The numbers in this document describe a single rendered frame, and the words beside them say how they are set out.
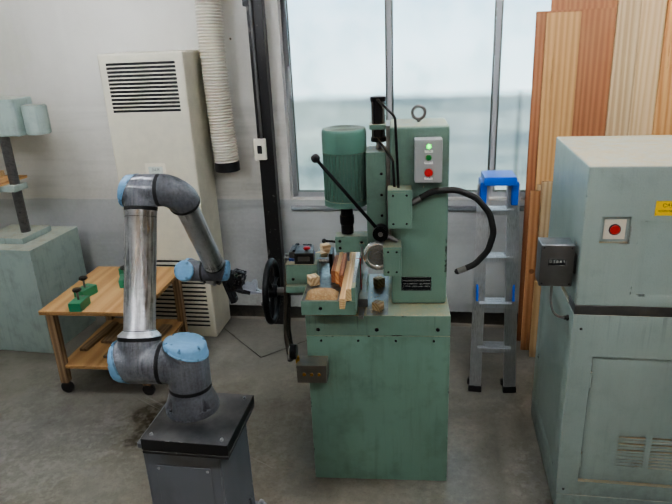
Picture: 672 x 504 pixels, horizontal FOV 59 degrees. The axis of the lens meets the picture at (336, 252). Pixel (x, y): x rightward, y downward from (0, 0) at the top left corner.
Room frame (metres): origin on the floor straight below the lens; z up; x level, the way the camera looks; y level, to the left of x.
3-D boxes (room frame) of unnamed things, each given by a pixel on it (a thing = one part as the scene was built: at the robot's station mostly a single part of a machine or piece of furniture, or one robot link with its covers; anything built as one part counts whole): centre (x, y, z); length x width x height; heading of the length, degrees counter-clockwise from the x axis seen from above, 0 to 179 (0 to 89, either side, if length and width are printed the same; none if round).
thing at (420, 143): (2.17, -0.36, 1.40); 0.10 x 0.06 x 0.16; 84
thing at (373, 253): (2.21, -0.17, 1.02); 0.12 x 0.03 x 0.12; 84
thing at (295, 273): (2.37, 0.14, 0.92); 0.15 x 0.13 x 0.09; 174
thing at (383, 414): (2.34, -0.17, 0.36); 0.58 x 0.45 x 0.71; 84
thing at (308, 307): (2.36, 0.05, 0.87); 0.61 x 0.30 x 0.06; 174
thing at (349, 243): (2.34, -0.07, 1.03); 0.14 x 0.07 x 0.09; 84
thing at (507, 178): (2.87, -0.82, 0.58); 0.27 x 0.25 x 1.16; 172
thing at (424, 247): (2.32, -0.34, 1.16); 0.22 x 0.22 x 0.72; 84
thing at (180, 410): (1.84, 0.54, 0.65); 0.19 x 0.19 x 0.10
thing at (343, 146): (2.35, -0.05, 1.35); 0.18 x 0.18 x 0.31
